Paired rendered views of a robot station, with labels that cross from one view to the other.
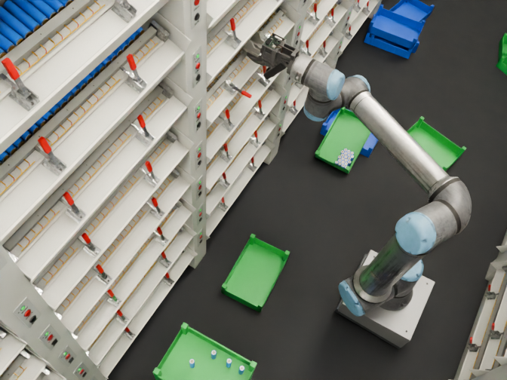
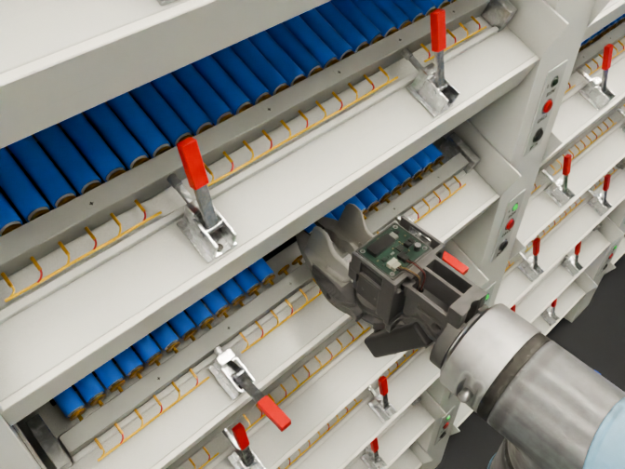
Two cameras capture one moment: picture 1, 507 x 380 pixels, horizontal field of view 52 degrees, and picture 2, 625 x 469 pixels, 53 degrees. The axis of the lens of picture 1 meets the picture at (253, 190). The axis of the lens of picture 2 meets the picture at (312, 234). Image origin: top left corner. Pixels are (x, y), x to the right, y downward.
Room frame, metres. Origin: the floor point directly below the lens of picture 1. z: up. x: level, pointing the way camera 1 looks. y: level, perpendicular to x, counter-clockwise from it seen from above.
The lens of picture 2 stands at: (0.91, -0.08, 1.50)
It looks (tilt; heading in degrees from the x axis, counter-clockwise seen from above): 46 degrees down; 23
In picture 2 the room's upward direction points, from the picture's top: straight up
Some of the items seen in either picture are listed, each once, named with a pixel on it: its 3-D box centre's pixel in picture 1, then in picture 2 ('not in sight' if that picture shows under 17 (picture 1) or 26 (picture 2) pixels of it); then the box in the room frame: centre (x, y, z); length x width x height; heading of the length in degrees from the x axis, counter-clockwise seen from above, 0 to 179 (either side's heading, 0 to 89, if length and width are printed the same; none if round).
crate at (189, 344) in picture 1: (205, 369); not in sight; (0.40, 0.07, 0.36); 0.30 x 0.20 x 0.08; 70
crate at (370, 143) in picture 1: (352, 129); not in sight; (1.86, -0.50, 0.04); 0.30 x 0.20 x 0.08; 67
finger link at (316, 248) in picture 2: (248, 46); (321, 247); (1.31, 0.09, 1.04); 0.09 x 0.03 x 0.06; 71
